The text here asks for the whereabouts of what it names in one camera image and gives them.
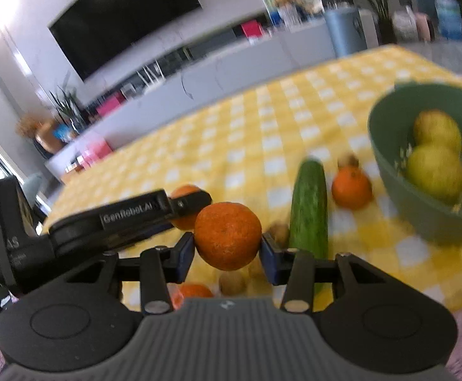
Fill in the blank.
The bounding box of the yellow checked tablecloth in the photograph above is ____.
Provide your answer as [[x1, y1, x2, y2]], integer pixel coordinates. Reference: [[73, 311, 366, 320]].
[[41, 43, 462, 314]]

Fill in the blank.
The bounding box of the black wall television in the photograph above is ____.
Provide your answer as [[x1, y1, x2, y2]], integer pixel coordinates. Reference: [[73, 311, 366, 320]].
[[49, 0, 202, 82]]

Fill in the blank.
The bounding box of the magenta box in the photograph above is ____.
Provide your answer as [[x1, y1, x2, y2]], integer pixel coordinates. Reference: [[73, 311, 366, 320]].
[[96, 91, 126, 117]]

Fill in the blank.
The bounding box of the red box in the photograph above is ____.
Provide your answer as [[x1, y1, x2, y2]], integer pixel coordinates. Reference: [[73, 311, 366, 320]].
[[241, 22, 263, 40]]

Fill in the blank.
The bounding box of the pink stool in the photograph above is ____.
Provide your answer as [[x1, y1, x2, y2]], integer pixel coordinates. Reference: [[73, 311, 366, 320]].
[[415, 12, 434, 41]]

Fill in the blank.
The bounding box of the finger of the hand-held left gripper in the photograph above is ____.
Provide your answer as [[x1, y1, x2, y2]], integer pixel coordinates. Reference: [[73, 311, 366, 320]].
[[167, 191, 213, 227]]

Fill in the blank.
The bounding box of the green bowl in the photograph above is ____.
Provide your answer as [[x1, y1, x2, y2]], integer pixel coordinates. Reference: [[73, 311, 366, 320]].
[[368, 81, 462, 244]]

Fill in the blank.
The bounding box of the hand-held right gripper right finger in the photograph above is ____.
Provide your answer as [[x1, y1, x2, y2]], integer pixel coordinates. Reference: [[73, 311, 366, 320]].
[[260, 233, 394, 313]]

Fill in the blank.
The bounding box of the basket of soft toys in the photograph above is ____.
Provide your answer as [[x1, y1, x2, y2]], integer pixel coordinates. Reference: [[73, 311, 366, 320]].
[[262, 0, 325, 28]]

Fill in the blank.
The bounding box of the teal cushion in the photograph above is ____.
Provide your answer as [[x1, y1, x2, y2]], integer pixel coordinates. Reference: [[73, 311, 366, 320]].
[[23, 172, 43, 209]]

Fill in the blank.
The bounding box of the orange vase with dried flowers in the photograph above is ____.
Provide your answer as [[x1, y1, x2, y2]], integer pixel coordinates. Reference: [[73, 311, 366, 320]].
[[17, 113, 63, 153]]

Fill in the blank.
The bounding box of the potted plant with thin leaves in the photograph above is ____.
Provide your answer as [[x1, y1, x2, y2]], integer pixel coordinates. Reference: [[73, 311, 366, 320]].
[[49, 75, 89, 136]]

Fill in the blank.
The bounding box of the blue water jug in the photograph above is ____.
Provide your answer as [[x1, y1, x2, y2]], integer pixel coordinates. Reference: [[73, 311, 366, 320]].
[[434, 0, 462, 41]]

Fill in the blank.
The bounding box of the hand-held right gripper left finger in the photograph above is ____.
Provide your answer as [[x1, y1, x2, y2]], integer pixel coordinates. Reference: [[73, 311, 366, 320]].
[[62, 232, 195, 315]]

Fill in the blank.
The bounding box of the pale pink box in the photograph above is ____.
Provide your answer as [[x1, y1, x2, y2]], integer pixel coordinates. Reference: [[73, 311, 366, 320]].
[[76, 139, 113, 169]]

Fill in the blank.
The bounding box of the grey television cabinet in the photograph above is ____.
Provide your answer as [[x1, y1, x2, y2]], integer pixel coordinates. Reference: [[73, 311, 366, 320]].
[[44, 20, 337, 183]]

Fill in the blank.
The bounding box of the blue trash bin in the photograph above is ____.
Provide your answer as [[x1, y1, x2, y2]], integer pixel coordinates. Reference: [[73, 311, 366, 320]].
[[324, 6, 368, 58]]

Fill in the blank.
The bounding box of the green cucumber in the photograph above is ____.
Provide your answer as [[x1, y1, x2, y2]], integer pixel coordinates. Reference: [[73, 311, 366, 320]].
[[288, 159, 329, 296]]

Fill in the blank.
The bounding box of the tall potted plant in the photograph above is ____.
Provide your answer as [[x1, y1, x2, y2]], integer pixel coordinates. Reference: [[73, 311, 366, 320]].
[[350, 0, 404, 44]]

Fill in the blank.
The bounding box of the white plastic bag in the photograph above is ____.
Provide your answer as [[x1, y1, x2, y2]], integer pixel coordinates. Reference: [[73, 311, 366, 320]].
[[392, 8, 418, 42]]

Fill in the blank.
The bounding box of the orange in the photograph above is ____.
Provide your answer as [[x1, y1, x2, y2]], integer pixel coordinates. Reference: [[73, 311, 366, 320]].
[[169, 184, 202, 230], [331, 167, 373, 210], [171, 283, 215, 310], [194, 202, 262, 271]]

